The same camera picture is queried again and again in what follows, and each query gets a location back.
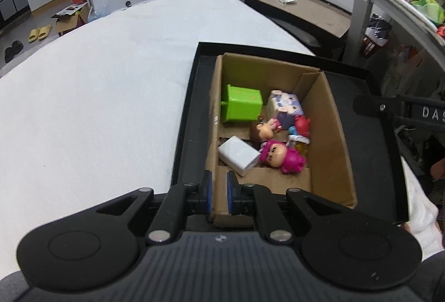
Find brown-haired doll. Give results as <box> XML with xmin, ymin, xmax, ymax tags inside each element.
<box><xmin>250</xmin><ymin>117</ymin><xmax>284</xmax><ymax>143</ymax></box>

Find red basket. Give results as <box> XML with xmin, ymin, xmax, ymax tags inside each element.
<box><xmin>360</xmin><ymin>34</ymin><xmax>388</xmax><ymax>59</ymax></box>

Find black tray with cardboard liner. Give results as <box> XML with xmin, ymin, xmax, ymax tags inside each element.
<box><xmin>244</xmin><ymin>0</ymin><xmax>352</xmax><ymax>45</ymax></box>

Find black plastic bag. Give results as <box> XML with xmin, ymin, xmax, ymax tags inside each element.
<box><xmin>365</xmin><ymin>13</ymin><xmax>393</xmax><ymax>41</ymax></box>

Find grey metal desk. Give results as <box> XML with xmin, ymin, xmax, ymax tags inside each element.
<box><xmin>344</xmin><ymin>0</ymin><xmax>445</xmax><ymax>62</ymax></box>

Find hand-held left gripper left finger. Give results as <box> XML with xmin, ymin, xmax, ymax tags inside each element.
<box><xmin>95</xmin><ymin>170</ymin><xmax>214</xmax><ymax>245</ymax></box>

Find white rectangular box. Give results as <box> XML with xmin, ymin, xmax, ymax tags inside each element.
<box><xmin>218</xmin><ymin>136</ymin><xmax>261</xmax><ymax>176</ymax></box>

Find green toy bin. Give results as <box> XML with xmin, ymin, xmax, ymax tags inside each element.
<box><xmin>221</xmin><ymin>84</ymin><xmax>263</xmax><ymax>123</ymax></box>

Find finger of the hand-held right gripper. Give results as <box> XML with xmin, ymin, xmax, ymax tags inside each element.
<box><xmin>353</xmin><ymin>93</ymin><xmax>445</xmax><ymax>127</ymax></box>

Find small white blue toy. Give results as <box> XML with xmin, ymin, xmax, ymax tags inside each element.
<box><xmin>288</xmin><ymin>127</ymin><xmax>311</xmax><ymax>146</ymax></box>

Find person's dark trousers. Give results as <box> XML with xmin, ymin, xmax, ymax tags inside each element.
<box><xmin>417</xmin><ymin>251</ymin><xmax>445</xmax><ymax>302</ymax></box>

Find green plastic bag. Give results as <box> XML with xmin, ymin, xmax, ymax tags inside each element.
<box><xmin>410</xmin><ymin>0</ymin><xmax>445</xmax><ymax>24</ymax></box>

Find person's right hand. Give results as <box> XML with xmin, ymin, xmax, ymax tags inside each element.
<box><xmin>430</xmin><ymin>158</ymin><xmax>445</xmax><ymax>180</ymax></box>

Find large black tray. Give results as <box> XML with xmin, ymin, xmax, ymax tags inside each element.
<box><xmin>170</xmin><ymin>41</ymin><xmax>409</xmax><ymax>226</ymax></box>

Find open brown cardboard box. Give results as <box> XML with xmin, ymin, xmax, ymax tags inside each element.
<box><xmin>51</xmin><ymin>2</ymin><xmax>89</xmax><ymax>36</ymax></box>

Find white printed plastic bag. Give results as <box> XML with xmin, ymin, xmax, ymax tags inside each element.
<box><xmin>380</xmin><ymin>45</ymin><xmax>432</xmax><ymax>97</ymax></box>

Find pink-haired doll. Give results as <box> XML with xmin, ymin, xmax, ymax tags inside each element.
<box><xmin>259</xmin><ymin>139</ymin><xmax>308</xmax><ymax>175</ymax></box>

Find red toy figure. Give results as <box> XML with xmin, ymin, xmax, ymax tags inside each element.
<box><xmin>294</xmin><ymin>115</ymin><xmax>312</xmax><ymax>137</ymax></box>

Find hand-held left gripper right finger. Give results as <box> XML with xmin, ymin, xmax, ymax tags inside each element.
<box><xmin>226</xmin><ymin>170</ymin><xmax>343</xmax><ymax>243</ymax></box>

